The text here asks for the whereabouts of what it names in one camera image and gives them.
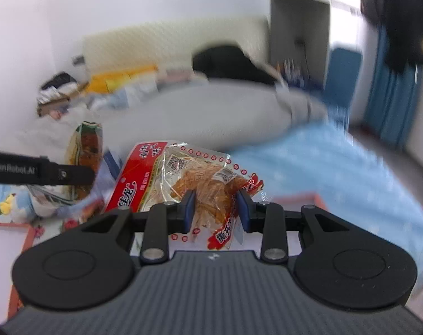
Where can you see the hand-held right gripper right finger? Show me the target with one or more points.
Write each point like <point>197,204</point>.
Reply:
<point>242,211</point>

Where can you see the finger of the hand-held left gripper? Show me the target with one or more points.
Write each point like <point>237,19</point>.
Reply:
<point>77,175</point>

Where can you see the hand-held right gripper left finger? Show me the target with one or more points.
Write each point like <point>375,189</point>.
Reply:
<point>189,211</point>

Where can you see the green-edged snack packet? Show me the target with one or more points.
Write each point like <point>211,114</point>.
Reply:
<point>87,143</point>

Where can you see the red and clear snack packet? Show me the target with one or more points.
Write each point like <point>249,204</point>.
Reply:
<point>211,178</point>

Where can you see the clear blue-printed plastic bag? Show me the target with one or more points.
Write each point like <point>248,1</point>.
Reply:
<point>106,181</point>

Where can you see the white and blue plush toy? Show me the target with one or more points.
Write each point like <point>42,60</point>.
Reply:
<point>12,204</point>

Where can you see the grey duvet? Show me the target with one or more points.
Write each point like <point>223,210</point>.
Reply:
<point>197,111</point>

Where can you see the blue bed sheet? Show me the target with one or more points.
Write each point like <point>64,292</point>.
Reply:
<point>337,167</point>

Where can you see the yellow pillow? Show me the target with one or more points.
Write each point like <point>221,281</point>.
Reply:
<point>120,78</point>

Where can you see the row of small bottles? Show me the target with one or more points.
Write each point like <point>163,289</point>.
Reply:
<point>288,71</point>

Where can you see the cream quilted headboard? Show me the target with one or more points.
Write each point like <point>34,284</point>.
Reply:
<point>145,42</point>

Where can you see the blue chair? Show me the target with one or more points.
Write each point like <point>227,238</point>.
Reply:
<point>342,76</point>

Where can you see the blue curtain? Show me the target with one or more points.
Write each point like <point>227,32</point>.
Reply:
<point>393,104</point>

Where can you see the black hanging garment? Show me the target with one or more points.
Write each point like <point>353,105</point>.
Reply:
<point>396,24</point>

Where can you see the grey wall switch plate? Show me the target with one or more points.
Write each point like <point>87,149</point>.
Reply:
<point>78,60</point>

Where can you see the black wall socket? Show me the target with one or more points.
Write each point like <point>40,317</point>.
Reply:
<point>298,41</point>

